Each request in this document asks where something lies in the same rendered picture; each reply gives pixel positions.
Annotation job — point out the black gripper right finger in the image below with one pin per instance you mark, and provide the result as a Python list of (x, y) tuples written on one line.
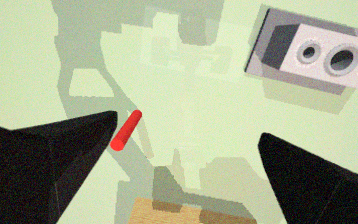
[(309, 189)]

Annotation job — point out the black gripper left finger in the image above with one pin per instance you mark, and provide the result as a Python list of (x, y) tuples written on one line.
[(42, 167)]

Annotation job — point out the red peg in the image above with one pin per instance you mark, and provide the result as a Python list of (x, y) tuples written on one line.
[(125, 132)]

